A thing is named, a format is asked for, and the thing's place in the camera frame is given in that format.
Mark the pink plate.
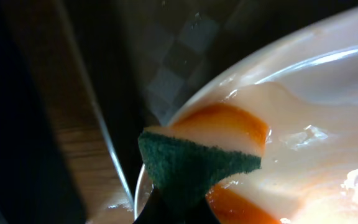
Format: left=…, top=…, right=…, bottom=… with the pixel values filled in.
left=134, top=1, right=358, bottom=224

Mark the orange green sponge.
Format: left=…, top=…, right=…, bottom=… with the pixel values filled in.
left=138, top=103, right=269, bottom=213

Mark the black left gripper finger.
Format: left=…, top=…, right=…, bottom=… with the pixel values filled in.
left=134, top=188, right=219, bottom=224

